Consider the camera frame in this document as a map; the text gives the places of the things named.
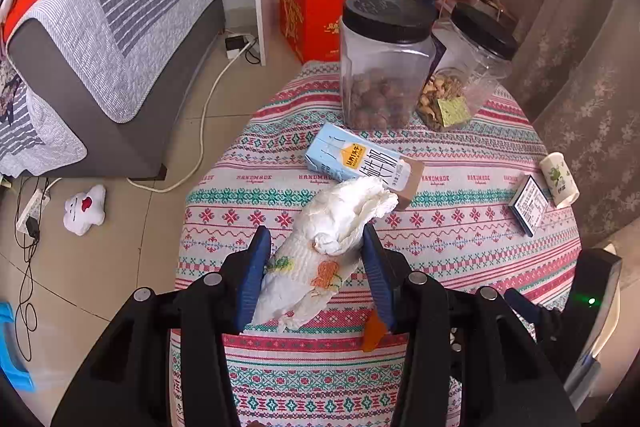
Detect white power strip with charger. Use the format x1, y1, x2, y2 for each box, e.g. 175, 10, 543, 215
225, 33, 256, 59

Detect white paper cup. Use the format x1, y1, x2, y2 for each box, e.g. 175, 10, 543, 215
539, 152, 581, 209

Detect light blue milk carton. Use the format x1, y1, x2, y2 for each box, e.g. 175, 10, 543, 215
305, 123, 426, 212

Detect clear jar with yellow label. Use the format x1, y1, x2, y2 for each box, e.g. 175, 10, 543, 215
416, 2, 518, 132

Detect floral printed cloth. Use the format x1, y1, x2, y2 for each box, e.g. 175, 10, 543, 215
0, 62, 28, 128

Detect white plush toy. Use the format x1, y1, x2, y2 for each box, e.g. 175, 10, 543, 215
62, 184, 107, 236

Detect round table with patterned cloth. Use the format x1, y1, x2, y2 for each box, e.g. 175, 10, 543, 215
167, 59, 583, 427

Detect white printed paper towel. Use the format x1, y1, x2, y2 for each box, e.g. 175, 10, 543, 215
250, 177, 399, 334

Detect orange scrap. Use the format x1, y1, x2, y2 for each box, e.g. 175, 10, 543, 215
361, 311, 388, 353

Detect floral lace curtain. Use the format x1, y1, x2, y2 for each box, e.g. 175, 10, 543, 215
505, 0, 640, 253

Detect white power cable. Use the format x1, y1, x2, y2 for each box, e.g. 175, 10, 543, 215
126, 42, 261, 194

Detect small black white box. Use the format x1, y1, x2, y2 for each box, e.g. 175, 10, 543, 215
508, 174, 551, 238

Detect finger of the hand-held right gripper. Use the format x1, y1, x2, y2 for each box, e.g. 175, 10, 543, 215
504, 289, 561, 343

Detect grey sofa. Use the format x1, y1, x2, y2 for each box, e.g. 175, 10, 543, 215
0, 0, 226, 180

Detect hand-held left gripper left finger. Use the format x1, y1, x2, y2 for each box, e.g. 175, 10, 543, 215
50, 226, 273, 427

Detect black cables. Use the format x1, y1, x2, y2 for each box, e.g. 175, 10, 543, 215
15, 177, 51, 363

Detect red cardboard box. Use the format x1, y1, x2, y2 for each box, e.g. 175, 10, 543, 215
278, 0, 381, 64

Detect clear jar with brown nuts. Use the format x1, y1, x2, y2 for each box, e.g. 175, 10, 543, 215
340, 0, 437, 132

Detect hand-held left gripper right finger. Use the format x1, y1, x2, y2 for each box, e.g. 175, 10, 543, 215
361, 224, 581, 427

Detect blue plastic object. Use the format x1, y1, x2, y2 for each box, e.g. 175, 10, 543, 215
0, 302, 37, 393

